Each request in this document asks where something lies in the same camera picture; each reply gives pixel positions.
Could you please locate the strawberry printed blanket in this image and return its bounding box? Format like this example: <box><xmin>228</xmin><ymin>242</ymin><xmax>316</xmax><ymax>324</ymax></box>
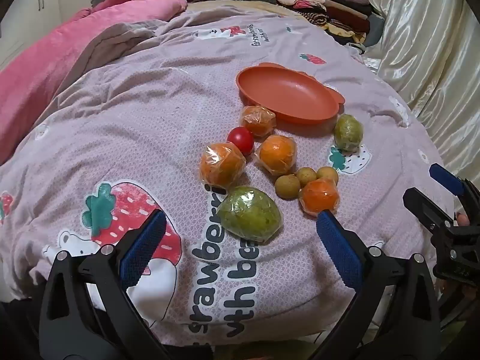
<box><xmin>0</xmin><ymin>7</ymin><xmax>456</xmax><ymax>360</ymax></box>

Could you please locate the plastic-wrapped green fruit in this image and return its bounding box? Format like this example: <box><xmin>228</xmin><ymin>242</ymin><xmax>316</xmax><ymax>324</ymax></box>
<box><xmin>215</xmin><ymin>185</ymin><xmax>282</xmax><ymax>244</ymax></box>
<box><xmin>333</xmin><ymin>113</ymin><xmax>364</xmax><ymax>153</ymax></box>

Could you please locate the cream satin curtain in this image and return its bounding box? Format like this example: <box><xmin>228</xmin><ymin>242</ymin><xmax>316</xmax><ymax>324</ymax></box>
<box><xmin>347</xmin><ymin>0</ymin><xmax>480</xmax><ymax>181</ymax></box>

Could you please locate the white wardrobe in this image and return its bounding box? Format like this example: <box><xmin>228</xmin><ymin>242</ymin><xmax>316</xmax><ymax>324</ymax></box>
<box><xmin>0</xmin><ymin>0</ymin><xmax>94</xmax><ymax>76</ymax></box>

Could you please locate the beige bed sheet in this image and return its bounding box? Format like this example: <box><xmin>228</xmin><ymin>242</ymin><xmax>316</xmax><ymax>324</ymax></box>
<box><xmin>187</xmin><ymin>0</ymin><xmax>301</xmax><ymax>17</ymax></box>

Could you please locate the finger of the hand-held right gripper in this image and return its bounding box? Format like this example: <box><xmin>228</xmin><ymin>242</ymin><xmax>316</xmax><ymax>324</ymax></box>
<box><xmin>403</xmin><ymin>187</ymin><xmax>456</xmax><ymax>233</ymax></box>
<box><xmin>428</xmin><ymin>163</ymin><xmax>480</xmax><ymax>226</ymax></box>

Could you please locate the plastic-wrapped orange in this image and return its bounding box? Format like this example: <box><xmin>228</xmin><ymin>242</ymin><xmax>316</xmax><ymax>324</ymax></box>
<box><xmin>240</xmin><ymin>106</ymin><xmax>277</xmax><ymax>138</ymax></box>
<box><xmin>255</xmin><ymin>134</ymin><xmax>297</xmax><ymax>176</ymax></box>
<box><xmin>199</xmin><ymin>142</ymin><xmax>247</xmax><ymax>190</ymax></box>
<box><xmin>299</xmin><ymin>178</ymin><xmax>340</xmax><ymax>216</ymax></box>

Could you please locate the red tomato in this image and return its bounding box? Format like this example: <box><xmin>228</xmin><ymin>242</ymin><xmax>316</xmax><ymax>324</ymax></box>
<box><xmin>226</xmin><ymin>127</ymin><xmax>255</xmax><ymax>156</ymax></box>

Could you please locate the crumpled white cloth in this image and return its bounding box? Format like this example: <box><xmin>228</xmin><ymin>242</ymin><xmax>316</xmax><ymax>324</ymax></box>
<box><xmin>346</xmin><ymin>42</ymin><xmax>376</xmax><ymax>72</ymax></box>

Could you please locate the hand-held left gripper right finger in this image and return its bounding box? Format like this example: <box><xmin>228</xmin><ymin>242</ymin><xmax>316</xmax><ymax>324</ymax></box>
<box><xmin>316</xmin><ymin>210</ymin><xmax>441</xmax><ymax>360</ymax></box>

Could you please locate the brown longan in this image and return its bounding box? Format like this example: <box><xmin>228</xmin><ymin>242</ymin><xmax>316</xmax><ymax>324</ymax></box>
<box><xmin>316</xmin><ymin>166</ymin><xmax>340</xmax><ymax>185</ymax></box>
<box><xmin>295</xmin><ymin>167</ymin><xmax>317</xmax><ymax>188</ymax></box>
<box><xmin>275</xmin><ymin>174</ymin><xmax>302</xmax><ymax>199</ymax></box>

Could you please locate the stack of folded clothes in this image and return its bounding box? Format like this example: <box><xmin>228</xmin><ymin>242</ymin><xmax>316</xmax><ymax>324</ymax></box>
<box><xmin>275</xmin><ymin>0</ymin><xmax>383</xmax><ymax>46</ymax></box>

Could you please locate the pink quilt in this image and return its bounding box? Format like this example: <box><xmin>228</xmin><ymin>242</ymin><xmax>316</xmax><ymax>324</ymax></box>
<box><xmin>0</xmin><ymin>0</ymin><xmax>188</xmax><ymax>166</ymax></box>

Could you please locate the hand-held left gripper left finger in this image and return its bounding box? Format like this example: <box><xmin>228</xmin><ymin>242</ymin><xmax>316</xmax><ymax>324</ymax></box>
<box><xmin>39</xmin><ymin>209</ymin><xmax>177</xmax><ymax>360</ymax></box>

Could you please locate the orange plastic plate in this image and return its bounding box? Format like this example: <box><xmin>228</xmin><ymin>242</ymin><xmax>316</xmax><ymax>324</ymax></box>
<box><xmin>236</xmin><ymin>62</ymin><xmax>346</xmax><ymax>124</ymax></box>

